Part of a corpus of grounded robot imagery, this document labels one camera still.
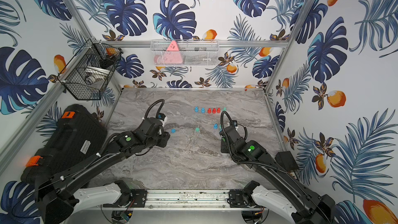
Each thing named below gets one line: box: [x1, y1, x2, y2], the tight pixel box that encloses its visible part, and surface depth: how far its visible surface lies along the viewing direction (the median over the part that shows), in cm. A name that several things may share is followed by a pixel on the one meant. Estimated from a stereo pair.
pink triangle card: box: [165, 40, 180, 52], surface depth 91 cm
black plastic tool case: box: [20, 104, 108, 185], surface depth 73 cm
